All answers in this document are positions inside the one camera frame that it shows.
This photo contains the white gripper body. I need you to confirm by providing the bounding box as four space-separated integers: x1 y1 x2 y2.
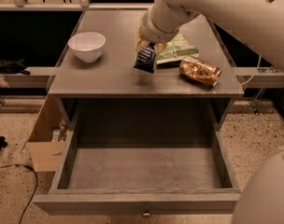
140 7 179 44

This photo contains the dark blue rxbar wrapper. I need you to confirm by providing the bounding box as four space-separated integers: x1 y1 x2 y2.
134 43 155 74

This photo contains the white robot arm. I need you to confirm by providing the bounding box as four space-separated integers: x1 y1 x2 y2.
138 0 284 224

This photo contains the open grey top drawer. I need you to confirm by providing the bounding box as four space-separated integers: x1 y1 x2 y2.
34 100 240 215

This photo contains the green snack bag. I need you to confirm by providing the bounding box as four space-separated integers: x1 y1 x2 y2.
156 34 199 64

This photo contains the grey wooden cabinet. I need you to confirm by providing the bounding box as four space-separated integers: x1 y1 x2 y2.
46 8 245 133

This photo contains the gold brown snack bag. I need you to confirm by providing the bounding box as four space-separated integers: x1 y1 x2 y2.
179 55 221 87

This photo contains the white ceramic bowl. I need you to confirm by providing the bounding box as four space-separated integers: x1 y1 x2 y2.
68 32 106 63

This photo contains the brown cardboard box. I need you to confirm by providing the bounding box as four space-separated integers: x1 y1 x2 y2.
26 96 68 172

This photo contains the black object on ledge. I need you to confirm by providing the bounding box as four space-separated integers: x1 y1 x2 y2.
0 59 30 76

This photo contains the white hanging cable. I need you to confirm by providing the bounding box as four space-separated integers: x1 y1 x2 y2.
240 54 263 87

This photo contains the metal bracket at right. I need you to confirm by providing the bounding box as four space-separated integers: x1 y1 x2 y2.
248 66 277 115

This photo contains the black floor cable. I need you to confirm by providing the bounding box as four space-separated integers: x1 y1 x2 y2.
0 163 39 224

